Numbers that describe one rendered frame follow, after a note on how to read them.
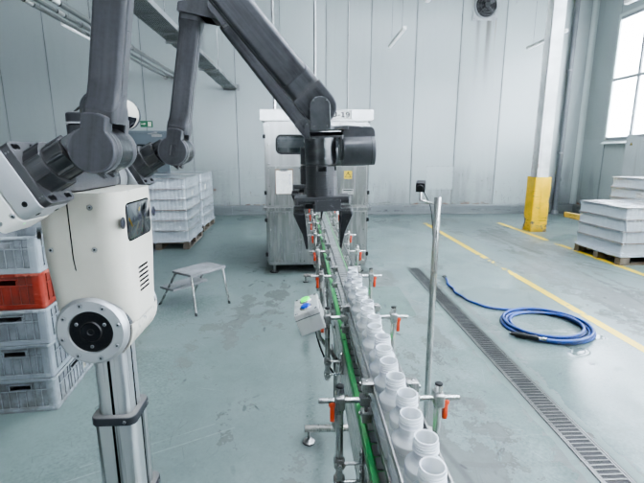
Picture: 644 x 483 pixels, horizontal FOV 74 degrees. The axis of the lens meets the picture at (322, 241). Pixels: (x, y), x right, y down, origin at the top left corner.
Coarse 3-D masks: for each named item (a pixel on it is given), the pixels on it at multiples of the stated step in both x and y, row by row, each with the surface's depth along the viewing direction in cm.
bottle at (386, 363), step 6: (384, 360) 88; (390, 360) 88; (396, 360) 86; (384, 366) 85; (390, 366) 85; (396, 366) 85; (384, 372) 85; (378, 378) 87; (384, 378) 85; (378, 384) 86; (378, 390) 86; (378, 396) 86; (378, 414) 87; (378, 420) 87
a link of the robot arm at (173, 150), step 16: (192, 0) 108; (192, 16) 109; (208, 16) 109; (192, 32) 111; (176, 48) 112; (192, 48) 112; (176, 64) 112; (192, 64) 112; (176, 80) 113; (192, 80) 114; (176, 96) 114; (192, 96) 115; (176, 112) 115; (192, 112) 117; (176, 128) 113; (160, 144) 114; (176, 144) 114; (192, 144) 123; (176, 160) 115
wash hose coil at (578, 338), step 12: (444, 276) 542; (468, 300) 459; (504, 312) 413; (516, 312) 421; (528, 312) 424; (540, 312) 422; (552, 312) 417; (564, 312) 413; (504, 324) 393; (588, 324) 386; (516, 336) 369; (528, 336) 363; (540, 336) 366; (552, 336) 362; (564, 336) 361; (576, 336) 364; (588, 336) 359
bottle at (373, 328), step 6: (372, 324) 105; (378, 324) 105; (372, 330) 102; (378, 330) 102; (372, 336) 102; (366, 342) 103; (372, 342) 102; (366, 348) 102; (372, 348) 102; (366, 354) 103; (366, 372) 104; (366, 378) 104
